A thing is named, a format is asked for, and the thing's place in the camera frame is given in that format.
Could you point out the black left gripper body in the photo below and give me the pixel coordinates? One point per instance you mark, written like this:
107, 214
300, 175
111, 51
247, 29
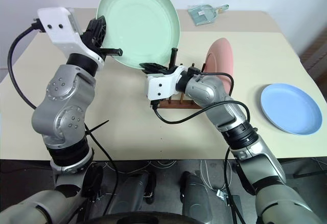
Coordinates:
92, 42

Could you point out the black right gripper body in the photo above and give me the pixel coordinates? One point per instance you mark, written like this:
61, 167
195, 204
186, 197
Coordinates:
170, 69

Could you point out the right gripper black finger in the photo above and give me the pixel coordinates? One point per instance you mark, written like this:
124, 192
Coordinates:
155, 65
158, 70

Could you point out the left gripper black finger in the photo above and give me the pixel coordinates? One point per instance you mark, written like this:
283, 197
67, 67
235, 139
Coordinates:
102, 31
92, 29

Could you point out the green plate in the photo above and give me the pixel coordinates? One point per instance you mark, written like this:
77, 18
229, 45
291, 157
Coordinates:
140, 22

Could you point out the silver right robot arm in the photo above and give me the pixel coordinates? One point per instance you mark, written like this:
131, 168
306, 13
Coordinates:
204, 91

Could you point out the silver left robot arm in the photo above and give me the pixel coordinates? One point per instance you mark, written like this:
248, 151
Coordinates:
58, 116

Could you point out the wooden dish rack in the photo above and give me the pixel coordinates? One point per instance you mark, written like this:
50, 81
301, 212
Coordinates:
178, 105

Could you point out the pink plate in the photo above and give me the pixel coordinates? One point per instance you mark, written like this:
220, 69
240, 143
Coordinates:
221, 55

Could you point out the pale green dustpan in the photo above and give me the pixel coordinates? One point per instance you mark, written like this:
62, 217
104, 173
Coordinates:
204, 15

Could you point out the black zip tie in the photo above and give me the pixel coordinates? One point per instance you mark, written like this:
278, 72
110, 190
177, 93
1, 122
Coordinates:
98, 127

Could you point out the dark grey rounded leg cover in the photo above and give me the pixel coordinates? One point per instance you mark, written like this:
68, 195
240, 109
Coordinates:
135, 190
196, 193

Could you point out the blue plate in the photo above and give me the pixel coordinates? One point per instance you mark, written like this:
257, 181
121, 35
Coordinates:
291, 109

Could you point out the black curved rim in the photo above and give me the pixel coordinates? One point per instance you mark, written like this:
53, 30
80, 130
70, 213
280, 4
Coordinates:
140, 215

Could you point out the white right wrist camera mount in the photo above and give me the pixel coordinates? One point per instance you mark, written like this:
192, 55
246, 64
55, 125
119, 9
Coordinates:
158, 86

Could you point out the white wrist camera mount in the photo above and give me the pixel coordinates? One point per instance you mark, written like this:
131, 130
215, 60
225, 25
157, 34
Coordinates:
58, 32
158, 86

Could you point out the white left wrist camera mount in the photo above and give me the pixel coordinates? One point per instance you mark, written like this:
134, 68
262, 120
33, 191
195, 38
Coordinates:
58, 32

